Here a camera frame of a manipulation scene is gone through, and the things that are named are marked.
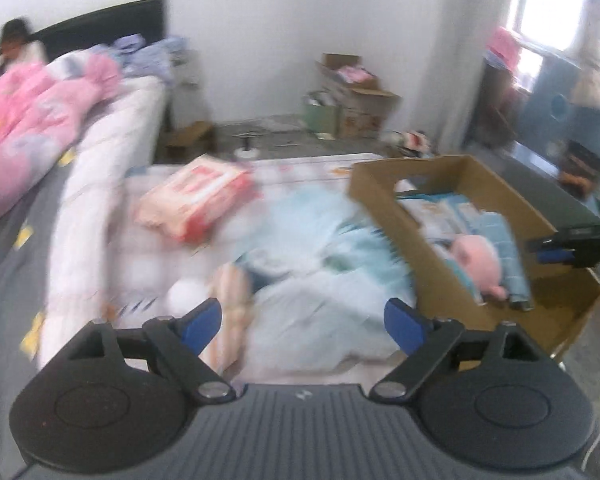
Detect small white sock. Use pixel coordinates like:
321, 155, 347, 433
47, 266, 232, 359
166, 278, 209, 318

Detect light blue checkered towel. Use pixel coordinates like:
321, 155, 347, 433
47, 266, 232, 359
472, 211, 533, 312

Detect brown cardboard box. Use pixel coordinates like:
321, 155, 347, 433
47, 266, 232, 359
349, 156, 600, 361

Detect pink plush toy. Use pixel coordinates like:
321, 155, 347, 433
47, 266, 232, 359
448, 234, 507, 304

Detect light blue fluffy blanket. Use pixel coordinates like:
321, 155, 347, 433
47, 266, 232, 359
237, 185, 415, 374

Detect pink red wet wipes pack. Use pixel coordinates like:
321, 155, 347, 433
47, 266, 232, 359
134, 155, 253, 244

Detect small cardboard box on floor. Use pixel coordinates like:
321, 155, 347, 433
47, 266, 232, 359
163, 120, 216, 162

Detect white patterned mattress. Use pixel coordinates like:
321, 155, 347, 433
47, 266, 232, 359
35, 76, 169, 367

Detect green box in corner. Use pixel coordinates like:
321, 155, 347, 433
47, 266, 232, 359
302, 90, 340, 138

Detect stacked cardboard boxes in corner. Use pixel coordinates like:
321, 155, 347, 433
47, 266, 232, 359
317, 53, 401, 139

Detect pink quilted blanket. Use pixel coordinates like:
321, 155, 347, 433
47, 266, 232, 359
0, 52, 122, 217

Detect pile of blue grey clothes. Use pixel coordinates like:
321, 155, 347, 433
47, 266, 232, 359
91, 34, 189, 86

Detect dark wooden headboard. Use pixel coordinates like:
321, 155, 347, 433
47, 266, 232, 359
33, 0, 168, 61

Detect child with dark hair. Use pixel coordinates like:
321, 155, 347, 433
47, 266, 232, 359
0, 18, 47, 77

